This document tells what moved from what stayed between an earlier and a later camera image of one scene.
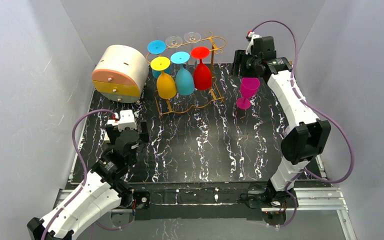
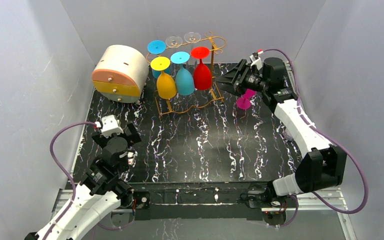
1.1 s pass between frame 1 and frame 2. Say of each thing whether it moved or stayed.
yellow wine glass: stayed
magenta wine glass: stayed
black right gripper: moved
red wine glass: stayed
